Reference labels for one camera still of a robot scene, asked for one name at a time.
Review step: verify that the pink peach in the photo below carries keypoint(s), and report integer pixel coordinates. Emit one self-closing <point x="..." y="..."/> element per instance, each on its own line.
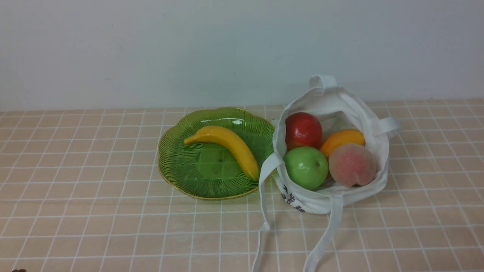
<point x="352" y="164"/>

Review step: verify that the white canvas tote bag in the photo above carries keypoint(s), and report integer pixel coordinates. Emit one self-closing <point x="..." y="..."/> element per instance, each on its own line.
<point x="336" y="107"/>

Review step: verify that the orange fruit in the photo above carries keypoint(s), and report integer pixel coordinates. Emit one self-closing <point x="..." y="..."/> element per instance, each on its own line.
<point x="340" y="138"/>

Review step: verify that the yellow banana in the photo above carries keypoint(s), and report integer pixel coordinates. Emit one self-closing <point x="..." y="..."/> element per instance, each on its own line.
<point x="232" y="142"/>

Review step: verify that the green glass leaf plate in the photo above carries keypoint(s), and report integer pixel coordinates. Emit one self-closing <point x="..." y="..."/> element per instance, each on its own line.
<point x="206" y="170"/>

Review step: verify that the red apple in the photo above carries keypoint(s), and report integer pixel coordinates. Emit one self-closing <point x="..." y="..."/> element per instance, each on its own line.
<point x="303" y="129"/>

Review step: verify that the green apple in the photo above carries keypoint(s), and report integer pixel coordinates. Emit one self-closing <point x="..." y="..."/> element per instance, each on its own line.
<point x="307" y="167"/>

